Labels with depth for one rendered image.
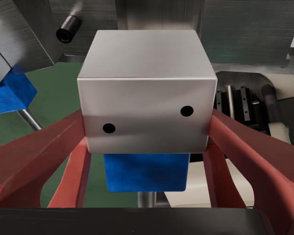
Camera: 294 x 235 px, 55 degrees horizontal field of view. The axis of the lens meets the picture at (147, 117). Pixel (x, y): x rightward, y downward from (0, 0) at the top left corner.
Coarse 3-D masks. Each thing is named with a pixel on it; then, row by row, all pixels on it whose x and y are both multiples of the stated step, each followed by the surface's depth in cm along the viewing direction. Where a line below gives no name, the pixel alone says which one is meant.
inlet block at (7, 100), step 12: (0, 60) 26; (0, 72) 25; (12, 72) 27; (0, 84) 26; (12, 84) 27; (24, 84) 28; (0, 96) 28; (12, 96) 27; (24, 96) 28; (0, 108) 29; (12, 108) 29; (24, 108) 28; (24, 120) 31; (36, 120) 32
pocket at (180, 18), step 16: (128, 0) 20; (144, 0) 19; (160, 0) 19; (176, 0) 19; (192, 0) 19; (128, 16) 20; (144, 16) 20; (160, 16) 20; (176, 16) 20; (192, 16) 20
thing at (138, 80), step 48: (96, 48) 12; (144, 48) 12; (192, 48) 12; (96, 96) 10; (144, 96) 10; (192, 96) 10; (96, 144) 12; (144, 144) 12; (192, 144) 12; (144, 192) 16
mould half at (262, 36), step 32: (64, 0) 17; (96, 0) 17; (224, 0) 16; (256, 0) 16; (288, 0) 16; (96, 32) 19; (224, 32) 17; (256, 32) 17; (288, 32) 17; (256, 64) 19; (288, 64) 18
